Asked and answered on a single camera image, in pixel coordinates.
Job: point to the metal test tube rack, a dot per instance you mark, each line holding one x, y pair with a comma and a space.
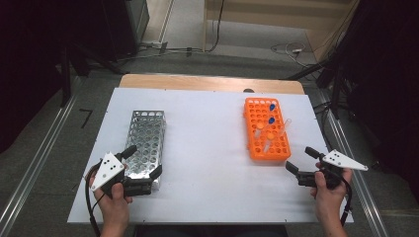
146, 131

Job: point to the blue cap test tube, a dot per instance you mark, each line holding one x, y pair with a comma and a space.
271, 120
272, 107

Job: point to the black metal stand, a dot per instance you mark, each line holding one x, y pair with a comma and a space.
336, 85
67, 72

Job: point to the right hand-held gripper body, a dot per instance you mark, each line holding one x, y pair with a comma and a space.
342, 162

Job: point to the black cabinet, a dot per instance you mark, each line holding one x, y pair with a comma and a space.
115, 26

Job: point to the person's right hand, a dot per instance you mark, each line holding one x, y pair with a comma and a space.
329, 200

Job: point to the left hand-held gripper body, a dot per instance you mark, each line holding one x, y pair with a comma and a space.
107, 168

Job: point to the black curtain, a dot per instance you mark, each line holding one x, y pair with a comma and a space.
33, 65
388, 82

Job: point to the orange test tube rack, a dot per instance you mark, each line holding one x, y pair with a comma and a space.
255, 108

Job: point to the metal floor rail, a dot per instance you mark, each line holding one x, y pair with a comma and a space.
359, 184
36, 161

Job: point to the white table board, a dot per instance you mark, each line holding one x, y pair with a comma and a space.
204, 131

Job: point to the clear test tube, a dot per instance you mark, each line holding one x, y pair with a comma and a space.
287, 126

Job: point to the wooden platform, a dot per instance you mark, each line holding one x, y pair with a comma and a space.
263, 16

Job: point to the white power strip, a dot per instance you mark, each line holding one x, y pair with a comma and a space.
152, 43

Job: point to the person's left hand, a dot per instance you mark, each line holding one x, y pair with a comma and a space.
113, 207

